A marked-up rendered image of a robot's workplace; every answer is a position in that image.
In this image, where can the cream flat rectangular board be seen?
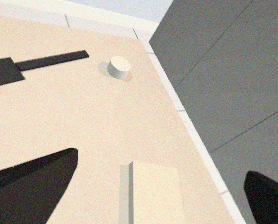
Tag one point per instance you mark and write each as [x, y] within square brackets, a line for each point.
[154, 194]

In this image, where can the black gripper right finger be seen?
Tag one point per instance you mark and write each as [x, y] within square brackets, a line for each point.
[262, 195]

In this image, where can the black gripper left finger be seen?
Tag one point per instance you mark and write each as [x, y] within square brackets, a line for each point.
[30, 192]

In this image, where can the white short cylinder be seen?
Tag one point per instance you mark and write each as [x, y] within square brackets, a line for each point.
[118, 67]

